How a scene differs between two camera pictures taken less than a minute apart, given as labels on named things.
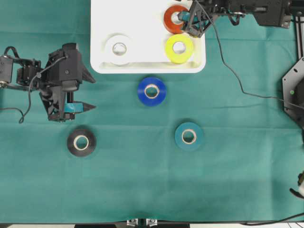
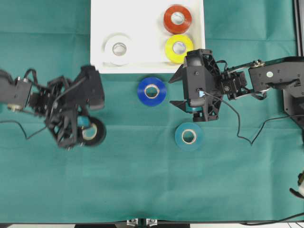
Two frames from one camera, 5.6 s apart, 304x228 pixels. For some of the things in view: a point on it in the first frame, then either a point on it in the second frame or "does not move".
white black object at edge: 299,193 does not move
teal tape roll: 189,136 does not move
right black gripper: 202,13 -> 232,83
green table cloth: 242,173 does not move
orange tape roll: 174,28 does not move
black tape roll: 81,142 -> 93,135
